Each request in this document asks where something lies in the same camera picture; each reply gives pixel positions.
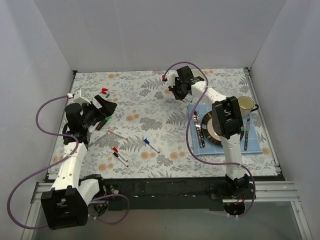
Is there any table knife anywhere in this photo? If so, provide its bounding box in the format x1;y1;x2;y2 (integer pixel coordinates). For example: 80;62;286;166
244;115;251;151

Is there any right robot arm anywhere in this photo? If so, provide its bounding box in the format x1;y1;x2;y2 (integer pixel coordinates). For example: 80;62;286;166
162;61;251;199

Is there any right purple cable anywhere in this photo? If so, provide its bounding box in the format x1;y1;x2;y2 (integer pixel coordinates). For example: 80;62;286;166
162;61;257;218

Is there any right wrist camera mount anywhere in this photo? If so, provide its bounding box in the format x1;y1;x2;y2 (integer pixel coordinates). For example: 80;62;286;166
162;72;178;88

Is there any cream enamel mug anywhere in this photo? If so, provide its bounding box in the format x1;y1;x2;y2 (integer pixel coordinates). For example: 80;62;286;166
237;96;259;118

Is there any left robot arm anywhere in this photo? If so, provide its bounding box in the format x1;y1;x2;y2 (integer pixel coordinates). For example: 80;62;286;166
40;94;117;230

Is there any black cap thin marker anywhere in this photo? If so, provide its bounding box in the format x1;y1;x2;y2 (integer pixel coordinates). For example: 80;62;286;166
113;152;129;168

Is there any dark rimmed plate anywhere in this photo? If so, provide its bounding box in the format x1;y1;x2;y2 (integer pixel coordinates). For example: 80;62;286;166
201;111;245;147

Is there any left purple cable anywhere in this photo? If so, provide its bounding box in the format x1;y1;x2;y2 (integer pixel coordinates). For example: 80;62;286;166
6;93;131;230

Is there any red and white bowl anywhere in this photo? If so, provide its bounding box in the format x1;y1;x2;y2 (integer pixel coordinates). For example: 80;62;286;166
191;69;201;77

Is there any long red eraser-cap marker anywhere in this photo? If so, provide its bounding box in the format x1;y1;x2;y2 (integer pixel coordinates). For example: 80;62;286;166
112;147;128;162

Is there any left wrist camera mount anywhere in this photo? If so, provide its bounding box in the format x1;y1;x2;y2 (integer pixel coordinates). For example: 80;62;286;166
66;88;91;105

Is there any blue cap whiteboard marker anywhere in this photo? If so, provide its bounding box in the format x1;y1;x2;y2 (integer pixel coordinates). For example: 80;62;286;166
143;138;161;154

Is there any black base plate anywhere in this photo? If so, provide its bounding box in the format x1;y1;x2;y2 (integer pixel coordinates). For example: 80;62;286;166
77;177;253;211

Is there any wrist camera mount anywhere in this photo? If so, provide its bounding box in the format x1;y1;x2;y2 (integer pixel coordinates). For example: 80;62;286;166
162;72;178;88
66;88;91;105

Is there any green cap highlighter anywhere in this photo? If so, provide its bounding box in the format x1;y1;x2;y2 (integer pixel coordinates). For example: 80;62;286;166
96;116;112;131

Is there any purple cable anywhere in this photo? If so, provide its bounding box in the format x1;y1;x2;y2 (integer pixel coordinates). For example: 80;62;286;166
6;93;131;230
162;61;257;218

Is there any metal spoon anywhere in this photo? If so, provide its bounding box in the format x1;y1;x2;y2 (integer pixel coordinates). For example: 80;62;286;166
193;111;200;128

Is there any grey tip white marker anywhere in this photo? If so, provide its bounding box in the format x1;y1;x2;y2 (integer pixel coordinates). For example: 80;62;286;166
89;132;108;146

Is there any blue checked cloth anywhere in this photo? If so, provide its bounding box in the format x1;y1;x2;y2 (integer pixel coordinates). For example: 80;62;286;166
189;104;263;156

